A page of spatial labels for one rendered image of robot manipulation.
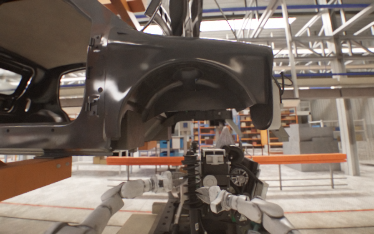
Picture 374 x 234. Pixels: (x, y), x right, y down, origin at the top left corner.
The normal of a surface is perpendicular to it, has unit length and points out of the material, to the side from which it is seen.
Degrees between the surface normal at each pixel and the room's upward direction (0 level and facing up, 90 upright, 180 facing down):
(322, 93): 90
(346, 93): 90
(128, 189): 74
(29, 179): 90
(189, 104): 90
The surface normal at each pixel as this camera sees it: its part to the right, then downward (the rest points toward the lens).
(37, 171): 1.00, -0.03
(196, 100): -0.12, -0.11
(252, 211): -0.75, -0.05
